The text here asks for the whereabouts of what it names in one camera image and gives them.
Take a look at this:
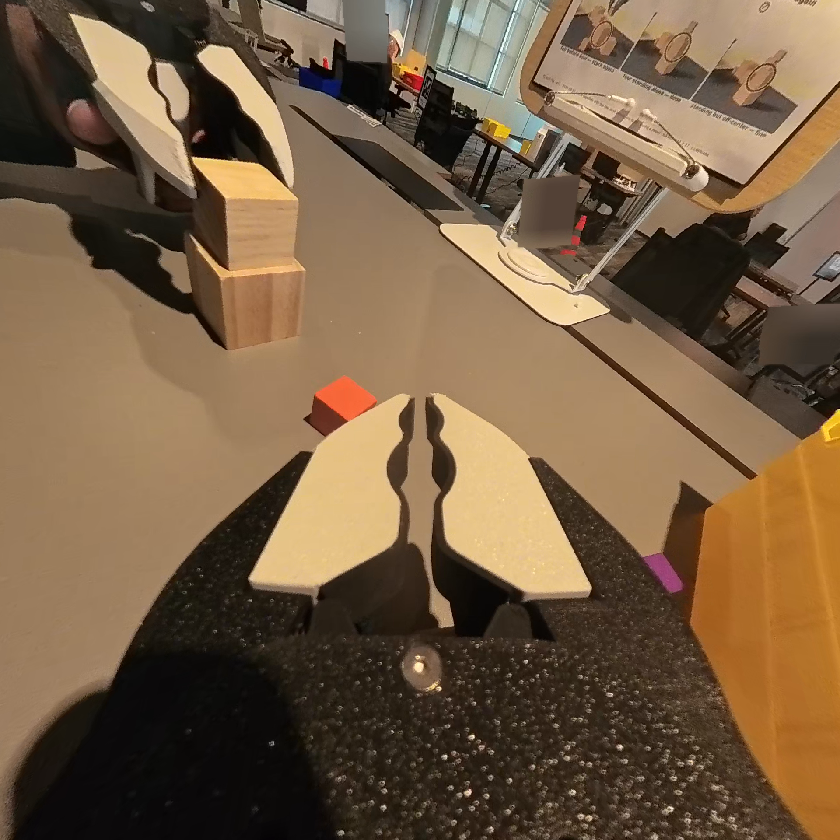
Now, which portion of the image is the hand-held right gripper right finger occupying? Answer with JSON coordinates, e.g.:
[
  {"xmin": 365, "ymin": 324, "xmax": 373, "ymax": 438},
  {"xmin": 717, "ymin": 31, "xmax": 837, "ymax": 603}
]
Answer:
[{"xmin": 425, "ymin": 392, "xmax": 593, "ymax": 603}]

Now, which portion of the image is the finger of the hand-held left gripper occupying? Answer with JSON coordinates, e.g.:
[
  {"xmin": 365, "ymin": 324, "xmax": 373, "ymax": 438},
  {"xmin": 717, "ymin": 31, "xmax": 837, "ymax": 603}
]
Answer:
[
  {"xmin": 69, "ymin": 14, "xmax": 198, "ymax": 206},
  {"xmin": 196, "ymin": 45, "xmax": 295, "ymax": 188}
]

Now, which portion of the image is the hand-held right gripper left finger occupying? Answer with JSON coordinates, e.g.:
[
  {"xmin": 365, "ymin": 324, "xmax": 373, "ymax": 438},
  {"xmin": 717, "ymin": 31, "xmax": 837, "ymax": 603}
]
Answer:
[{"xmin": 248, "ymin": 395, "xmax": 416, "ymax": 598}]

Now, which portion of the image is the red wooden cube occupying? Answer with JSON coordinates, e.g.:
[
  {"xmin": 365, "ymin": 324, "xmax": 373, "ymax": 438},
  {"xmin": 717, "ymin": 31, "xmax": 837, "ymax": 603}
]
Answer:
[{"xmin": 310, "ymin": 376, "xmax": 378, "ymax": 436}]

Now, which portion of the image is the medium plain wooden cube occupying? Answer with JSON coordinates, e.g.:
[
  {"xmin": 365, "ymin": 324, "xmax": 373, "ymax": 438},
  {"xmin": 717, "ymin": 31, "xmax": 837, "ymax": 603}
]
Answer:
[{"xmin": 192, "ymin": 156, "xmax": 299, "ymax": 271}]

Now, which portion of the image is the purple wooden cube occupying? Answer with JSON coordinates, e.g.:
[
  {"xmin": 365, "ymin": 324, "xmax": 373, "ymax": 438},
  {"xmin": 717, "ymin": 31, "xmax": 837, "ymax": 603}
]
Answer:
[{"xmin": 642, "ymin": 553, "xmax": 685, "ymax": 595}]

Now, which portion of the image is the large plain wooden cube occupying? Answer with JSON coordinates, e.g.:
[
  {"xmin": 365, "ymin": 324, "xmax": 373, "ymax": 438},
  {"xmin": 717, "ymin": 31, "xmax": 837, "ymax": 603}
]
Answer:
[{"xmin": 185, "ymin": 233, "xmax": 307, "ymax": 350}]

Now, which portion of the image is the person's left forearm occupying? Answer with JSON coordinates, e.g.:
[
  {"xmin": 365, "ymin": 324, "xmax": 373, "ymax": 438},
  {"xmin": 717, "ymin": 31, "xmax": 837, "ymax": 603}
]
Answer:
[{"xmin": 0, "ymin": 0, "xmax": 76, "ymax": 168}]

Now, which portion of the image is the person's left hand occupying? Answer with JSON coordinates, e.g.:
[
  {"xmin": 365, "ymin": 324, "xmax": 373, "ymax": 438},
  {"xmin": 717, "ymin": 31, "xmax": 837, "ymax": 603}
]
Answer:
[{"xmin": 7, "ymin": 3, "xmax": 120, "ymax": 147}]

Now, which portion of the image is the blue plastic bin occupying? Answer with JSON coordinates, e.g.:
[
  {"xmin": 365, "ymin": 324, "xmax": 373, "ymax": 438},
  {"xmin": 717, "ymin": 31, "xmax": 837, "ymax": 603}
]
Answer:
[{"xmin": 298, "ymin": 66, "xmax": 343, "ymax": 98}]

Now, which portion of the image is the black desk mat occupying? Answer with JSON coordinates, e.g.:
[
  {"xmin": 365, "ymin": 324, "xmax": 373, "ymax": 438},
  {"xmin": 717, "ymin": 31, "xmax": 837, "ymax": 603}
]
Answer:
[{"xmin": 331, "ymin": 134, "xmax": 465, "ymax": 212}]

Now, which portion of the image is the large yellow plastic bin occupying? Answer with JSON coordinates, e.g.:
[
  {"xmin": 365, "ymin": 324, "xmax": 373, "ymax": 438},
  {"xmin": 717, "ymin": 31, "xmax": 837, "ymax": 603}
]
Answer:
[{"xmin": 689, "ymin": 410, "xmax": 840, "ymax": 840}]

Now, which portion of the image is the document stand with white base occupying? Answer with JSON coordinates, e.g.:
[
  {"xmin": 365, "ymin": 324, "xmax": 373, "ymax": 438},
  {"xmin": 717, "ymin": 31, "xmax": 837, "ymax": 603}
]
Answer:
[{"xmin": 440, "ymin": 0, "xmax": 840, "ymax": 327}]

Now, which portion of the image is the office chair with black jacket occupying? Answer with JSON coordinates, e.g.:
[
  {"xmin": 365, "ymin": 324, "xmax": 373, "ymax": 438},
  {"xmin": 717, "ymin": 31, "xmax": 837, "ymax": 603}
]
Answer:
[{"xmin": 610, "ymin": 223, "xmax": 752, "ymax": 342}]

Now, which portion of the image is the printed instruction sheet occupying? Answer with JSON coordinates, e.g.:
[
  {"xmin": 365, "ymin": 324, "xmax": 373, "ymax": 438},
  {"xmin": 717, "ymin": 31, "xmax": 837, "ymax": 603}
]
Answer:
[{"xmin": 533, "ymin": 0, "xmax": 840, "ymax": 186}]

